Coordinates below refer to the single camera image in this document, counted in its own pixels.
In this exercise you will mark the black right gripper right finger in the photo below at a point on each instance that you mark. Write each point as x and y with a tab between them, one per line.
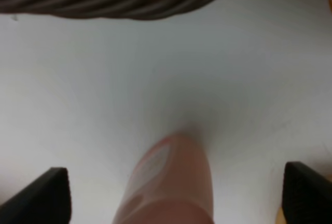
306	195

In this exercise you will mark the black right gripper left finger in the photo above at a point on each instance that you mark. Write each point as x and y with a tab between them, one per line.
45	200

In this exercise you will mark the pink bottle white cap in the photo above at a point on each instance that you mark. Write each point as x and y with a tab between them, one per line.
172	183

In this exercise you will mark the light orange wicker basket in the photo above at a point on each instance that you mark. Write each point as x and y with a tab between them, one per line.
280	218

